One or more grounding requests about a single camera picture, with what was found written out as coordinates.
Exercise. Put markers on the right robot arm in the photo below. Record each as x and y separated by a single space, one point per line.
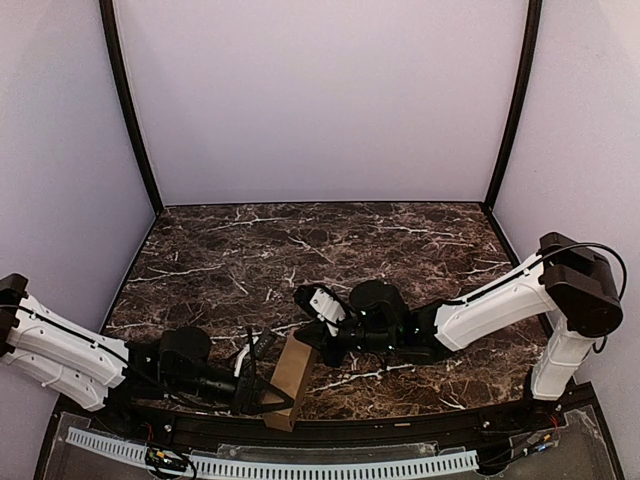
572 280

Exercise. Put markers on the left black frame post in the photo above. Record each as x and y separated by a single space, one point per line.
126 102

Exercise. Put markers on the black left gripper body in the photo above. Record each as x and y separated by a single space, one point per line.
248 391

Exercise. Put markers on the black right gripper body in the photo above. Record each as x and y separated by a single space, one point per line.
333 343

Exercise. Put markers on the small circuit board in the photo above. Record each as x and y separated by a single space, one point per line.
164 460

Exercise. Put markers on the black frame post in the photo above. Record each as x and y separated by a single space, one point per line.
126 102
524 68

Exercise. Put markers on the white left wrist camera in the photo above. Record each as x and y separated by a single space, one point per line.
245 361

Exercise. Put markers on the white slotted cable duct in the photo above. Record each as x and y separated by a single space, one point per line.
417 461

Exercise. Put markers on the right black frame post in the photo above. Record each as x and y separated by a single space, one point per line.
524 68

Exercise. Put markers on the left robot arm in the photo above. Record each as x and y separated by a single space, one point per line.
98 371

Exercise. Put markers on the black front rail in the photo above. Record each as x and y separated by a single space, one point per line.
488 428

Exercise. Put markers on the brown cardboard box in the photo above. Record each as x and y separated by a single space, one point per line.
291 375

